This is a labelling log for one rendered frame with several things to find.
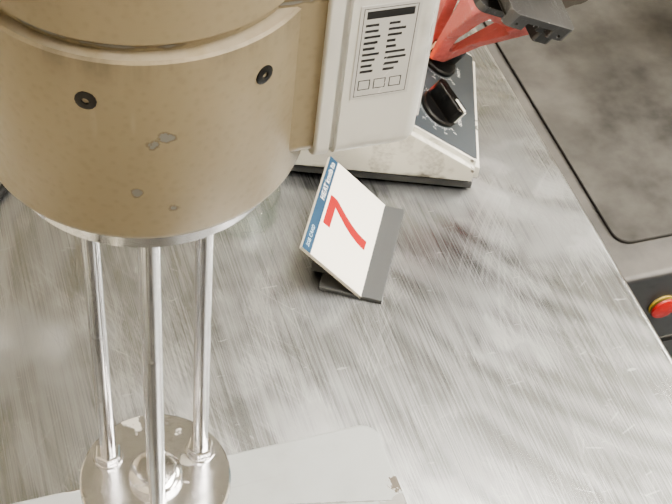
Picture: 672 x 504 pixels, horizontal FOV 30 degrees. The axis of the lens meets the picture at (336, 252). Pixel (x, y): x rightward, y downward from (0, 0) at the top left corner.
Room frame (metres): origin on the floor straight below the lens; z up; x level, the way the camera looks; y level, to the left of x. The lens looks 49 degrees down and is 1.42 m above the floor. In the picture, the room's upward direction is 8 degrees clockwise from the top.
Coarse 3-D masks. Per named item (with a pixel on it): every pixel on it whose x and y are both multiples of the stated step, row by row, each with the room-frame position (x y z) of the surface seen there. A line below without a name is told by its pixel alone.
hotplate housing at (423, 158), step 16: (416, 128) 0.67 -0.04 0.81; (384, 144) 0.66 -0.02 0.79; (400, 144) 0.66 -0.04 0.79; (416, 144) 0.66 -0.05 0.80; (432, 144) 0.67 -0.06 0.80; (448, 144) 0.67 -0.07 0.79; (304, 160) 0.66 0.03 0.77; (320, 160) 0.66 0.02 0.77; (336, 160) 0.66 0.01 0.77; (352, 160) 0.66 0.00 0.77; (368, 160) 0.66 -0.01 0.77; (384, 160) 0.66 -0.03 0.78; (400, 160) 0.66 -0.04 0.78; (416, 160) 0.66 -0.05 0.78; (432, 160) 0.66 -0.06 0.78; (448, 160) 0.66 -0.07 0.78; (464, 160) 0.67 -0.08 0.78; (368, 176) 0.66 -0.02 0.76; (384, 176) 0.66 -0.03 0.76; (400, 176) 0.66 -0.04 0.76; (416, 176) 0.67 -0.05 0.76; (432, 176) 0.66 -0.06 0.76; (448, 176) 0.66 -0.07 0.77; (464, 176) 0.66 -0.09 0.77
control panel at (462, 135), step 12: (468, 60) 0.78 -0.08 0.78; (432, 72) 0.74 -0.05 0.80; (456, 72) 0.76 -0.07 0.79; (468, 72) 0.77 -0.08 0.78; (432, 84) 0.72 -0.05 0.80; (456, 84) 0.74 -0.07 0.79; (468, 84) 0.75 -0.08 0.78; (468, 96) 0.74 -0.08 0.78; (420, 108) 0.69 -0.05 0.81; (468, 108) 0.72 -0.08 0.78; (420, 120) 0.68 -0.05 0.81; (432, 120) 0.68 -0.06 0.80; (468, 120) 0.71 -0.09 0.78; (432, 132) 0.67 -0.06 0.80; (444, 132) 0.68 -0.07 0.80; (456, 132) 0.69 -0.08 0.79; (468, 132) 0.70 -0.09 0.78; (456, 144) 0.67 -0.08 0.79; (468, 144) 0.68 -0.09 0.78
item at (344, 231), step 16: (336, 176) 0.63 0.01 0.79; (336, 192) 0.62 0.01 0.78; (352, 192) 0.63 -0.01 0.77; (336, 208) 0.60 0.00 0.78; (352, 208) 0.61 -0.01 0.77; (368, 208) 0.62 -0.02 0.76; (320, 224) 0.58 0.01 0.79; (336, 224) 0.59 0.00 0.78; (352, 224) 0.60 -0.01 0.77; (368, 224) 0.61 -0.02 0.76; (320, 240) 0.57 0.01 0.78; (336, 240) 0.58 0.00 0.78; (352, 240) 0.59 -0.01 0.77; (368, 240) 0.60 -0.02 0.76; (320, 256) 0.56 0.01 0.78; (336, 256) 0.57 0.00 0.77; (352, 256) 0.57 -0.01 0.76; (352, 272) 0.56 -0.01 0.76
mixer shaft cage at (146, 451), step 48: (96, 288) 0.29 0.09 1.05; (144, 288) 0.26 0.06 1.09; (96, 336) 0.29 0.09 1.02; (144, 336) 0.26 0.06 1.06; (96, 384) 0.29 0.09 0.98; (144, 384) 0.29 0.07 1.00; (144, 432) 0.31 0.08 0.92; (192, 432) 0.31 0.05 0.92; (96, 480) 0.28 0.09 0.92; (144, 480) 0.28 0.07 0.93; (192, 480) 0.29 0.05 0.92
